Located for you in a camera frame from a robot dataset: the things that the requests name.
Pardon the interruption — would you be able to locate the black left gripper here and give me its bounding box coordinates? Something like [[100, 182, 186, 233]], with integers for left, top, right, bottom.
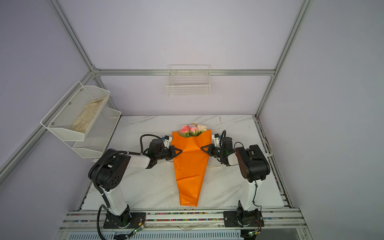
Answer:
[[156, 145, 182, 161]]

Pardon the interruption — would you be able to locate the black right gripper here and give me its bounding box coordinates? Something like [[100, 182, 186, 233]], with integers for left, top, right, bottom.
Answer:
[[202, 144, 227, 158]]

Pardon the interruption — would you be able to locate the orange wrapping paper sheet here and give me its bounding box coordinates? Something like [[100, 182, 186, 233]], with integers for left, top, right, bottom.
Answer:
[[171, 124, 212, 207]]

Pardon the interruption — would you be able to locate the cream printed ribbon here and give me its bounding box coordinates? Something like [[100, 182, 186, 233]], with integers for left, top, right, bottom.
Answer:
[[207, 164, 225, 169]]

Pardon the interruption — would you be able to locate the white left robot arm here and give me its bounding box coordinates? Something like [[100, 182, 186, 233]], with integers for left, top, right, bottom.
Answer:
[[88, 134, 183, 240]]

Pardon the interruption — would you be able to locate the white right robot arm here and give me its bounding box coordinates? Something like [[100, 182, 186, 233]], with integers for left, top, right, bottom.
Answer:
[[200, 130, 271, 232]]

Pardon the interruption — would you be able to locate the lower white mesh shelf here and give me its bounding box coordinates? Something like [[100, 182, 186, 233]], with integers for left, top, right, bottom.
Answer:
[[72, 107, 121, 159]]

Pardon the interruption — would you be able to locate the white mesh shelf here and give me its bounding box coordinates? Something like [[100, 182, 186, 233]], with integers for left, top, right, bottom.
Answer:
[[72, 107, 121, 159], [40, 82, 110, 142]]

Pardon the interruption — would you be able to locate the beige cloth glove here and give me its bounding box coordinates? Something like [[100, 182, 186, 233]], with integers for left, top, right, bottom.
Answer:
[[70, 98, 105, 134]]

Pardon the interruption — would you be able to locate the upper white mesh shelf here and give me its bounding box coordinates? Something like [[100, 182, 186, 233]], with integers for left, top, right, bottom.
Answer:
[[40, 82, 110, 142]]

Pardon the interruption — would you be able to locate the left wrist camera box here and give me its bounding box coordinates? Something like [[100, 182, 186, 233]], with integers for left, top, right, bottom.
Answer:
[[162, 136, 172, 148]]

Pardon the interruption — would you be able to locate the white wire wall basket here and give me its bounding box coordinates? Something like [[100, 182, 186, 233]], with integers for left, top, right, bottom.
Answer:
[[166, 65, 211, 97]]

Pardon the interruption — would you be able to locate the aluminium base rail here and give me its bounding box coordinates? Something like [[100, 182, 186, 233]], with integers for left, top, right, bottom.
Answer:
[[55, 208, 313, 240]]

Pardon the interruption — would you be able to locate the aluminium frame crossbar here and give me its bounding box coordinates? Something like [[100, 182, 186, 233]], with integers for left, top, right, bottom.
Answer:
[[94, 69, 276, 76]]

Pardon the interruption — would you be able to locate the aluminium frame post right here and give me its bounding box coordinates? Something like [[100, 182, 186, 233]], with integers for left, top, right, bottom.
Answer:
[[255, 0, 313, 119]]

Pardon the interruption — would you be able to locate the aluminium frame post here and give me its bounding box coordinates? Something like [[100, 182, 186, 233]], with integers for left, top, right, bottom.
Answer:
[[255, 0, 313, 119], [48, 0, 95, 72]]

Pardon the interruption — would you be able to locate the aluminium frame post left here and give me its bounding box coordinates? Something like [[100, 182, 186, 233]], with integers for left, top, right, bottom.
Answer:
[[48, 0, 95, 72]]

